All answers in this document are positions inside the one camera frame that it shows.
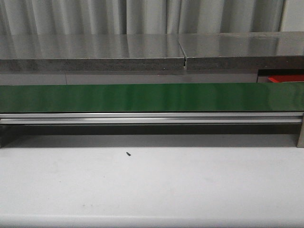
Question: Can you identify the grey stone counter slab right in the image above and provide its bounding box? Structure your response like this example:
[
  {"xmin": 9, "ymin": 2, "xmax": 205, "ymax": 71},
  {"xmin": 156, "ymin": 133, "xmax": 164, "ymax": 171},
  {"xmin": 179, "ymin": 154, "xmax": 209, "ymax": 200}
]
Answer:
[{"xmin": 178, "ymin": 31, "xmax": 304, "ymax": 71}]

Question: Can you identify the white pleated curtain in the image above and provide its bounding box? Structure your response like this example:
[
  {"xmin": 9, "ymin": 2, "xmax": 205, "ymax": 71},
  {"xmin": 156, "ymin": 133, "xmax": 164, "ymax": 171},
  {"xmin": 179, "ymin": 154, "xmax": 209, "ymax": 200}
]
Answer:
[{"xmin": 0, "ymin": 0, "xmax": 304, "ymax": 35}]

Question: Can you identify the grey stone counter slab left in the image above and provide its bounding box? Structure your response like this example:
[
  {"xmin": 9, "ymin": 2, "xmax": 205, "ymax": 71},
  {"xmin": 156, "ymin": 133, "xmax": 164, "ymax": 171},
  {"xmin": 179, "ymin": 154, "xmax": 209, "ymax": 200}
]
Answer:
[{"xmin": 0, "ymin": 34, "xmax": 184, "ymax": 72}]

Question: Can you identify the green conveyor belt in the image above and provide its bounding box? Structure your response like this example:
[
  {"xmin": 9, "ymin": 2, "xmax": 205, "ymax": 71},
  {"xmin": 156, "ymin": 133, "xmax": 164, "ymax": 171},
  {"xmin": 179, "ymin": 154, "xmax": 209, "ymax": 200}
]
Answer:
[{"xmin": 0, "ymin": 83, "xmax": 304, "ymax": 113}]

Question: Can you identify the aluminium conveyor frame rail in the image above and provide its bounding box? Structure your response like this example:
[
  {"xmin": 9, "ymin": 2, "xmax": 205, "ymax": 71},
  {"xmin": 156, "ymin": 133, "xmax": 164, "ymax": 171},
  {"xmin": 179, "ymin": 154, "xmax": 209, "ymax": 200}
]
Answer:
[{"xmin": 0, "ymin": 112, "xmax": 304, "ymax": 148}]

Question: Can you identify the grey stone counter slab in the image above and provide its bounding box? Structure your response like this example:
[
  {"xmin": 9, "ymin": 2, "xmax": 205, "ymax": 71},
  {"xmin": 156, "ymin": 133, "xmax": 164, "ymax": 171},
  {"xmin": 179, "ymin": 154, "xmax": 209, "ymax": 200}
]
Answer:
[
  {"xmin": 0, "ymin": 34, "xmax": 184, "ymax": 72},
  {"xmin": 178, "ymin": 31, "xmax": 304, "ymax": 71}
]

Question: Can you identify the red plastic tray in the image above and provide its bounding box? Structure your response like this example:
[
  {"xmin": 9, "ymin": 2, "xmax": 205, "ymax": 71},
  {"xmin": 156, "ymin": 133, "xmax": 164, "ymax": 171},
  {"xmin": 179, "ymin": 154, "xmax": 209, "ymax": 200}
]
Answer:
[{"xmin": 268, "ymin": 75, "xmax": 304, "ymax": 83}]

